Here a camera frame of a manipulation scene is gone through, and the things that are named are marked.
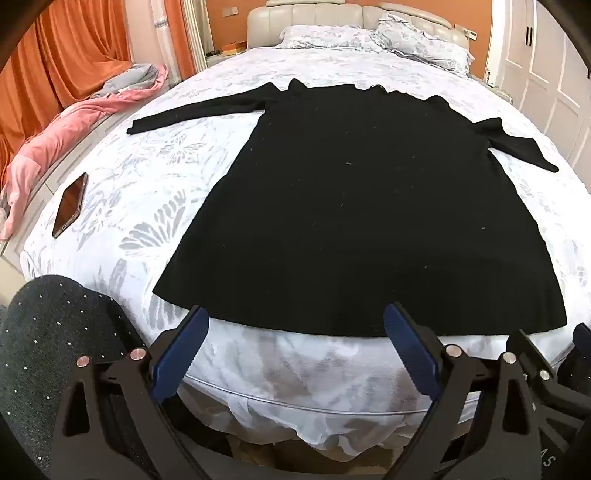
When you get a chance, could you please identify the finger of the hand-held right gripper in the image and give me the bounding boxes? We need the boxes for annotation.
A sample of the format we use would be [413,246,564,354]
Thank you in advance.
[571,322,591,370]
[507,329,557,384]

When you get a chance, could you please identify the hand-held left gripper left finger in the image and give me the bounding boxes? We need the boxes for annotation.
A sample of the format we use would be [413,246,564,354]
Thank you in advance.
[50,305,234,480]

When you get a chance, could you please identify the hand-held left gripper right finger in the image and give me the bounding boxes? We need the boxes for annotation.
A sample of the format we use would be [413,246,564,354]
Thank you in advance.
[365,301,543,480]

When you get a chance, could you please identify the black long-sleeved dress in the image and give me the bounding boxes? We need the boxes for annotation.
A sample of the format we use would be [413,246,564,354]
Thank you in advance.
[127,78,568,337]

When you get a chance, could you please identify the person's dark studded pants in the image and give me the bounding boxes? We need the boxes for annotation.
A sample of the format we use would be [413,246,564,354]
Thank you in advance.
[0,274,153,480]

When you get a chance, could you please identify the white butterfly print bedsheet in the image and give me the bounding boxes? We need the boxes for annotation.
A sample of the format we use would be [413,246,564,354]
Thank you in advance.
[18,44,591,457]

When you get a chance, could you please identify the smartphone with clear case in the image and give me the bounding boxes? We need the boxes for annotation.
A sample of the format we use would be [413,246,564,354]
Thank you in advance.
[52,172,88,239]

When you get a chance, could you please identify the pink blanket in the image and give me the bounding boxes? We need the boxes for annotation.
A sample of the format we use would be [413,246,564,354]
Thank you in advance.
[0,65,169,241]

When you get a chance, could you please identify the white wardrobe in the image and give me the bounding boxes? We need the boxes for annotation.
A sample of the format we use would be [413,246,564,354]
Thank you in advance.
[489,0,591,171]

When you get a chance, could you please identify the grey cloth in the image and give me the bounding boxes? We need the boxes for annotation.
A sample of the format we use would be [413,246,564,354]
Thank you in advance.
[90,62,160,100]

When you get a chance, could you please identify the white grey floral pillow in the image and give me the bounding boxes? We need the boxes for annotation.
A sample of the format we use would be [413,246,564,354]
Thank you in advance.
[279,25,384,51]
[372,11,474,77]

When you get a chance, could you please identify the white sheer curtain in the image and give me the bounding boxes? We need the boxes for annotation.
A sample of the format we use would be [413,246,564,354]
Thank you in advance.
[179,0,209,72]

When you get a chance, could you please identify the orange curtain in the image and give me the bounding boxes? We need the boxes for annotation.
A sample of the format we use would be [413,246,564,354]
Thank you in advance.
[0,0,199,185]

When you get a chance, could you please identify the cream padded headboard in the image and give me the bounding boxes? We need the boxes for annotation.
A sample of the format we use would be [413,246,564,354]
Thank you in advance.
[247,2,469,51]

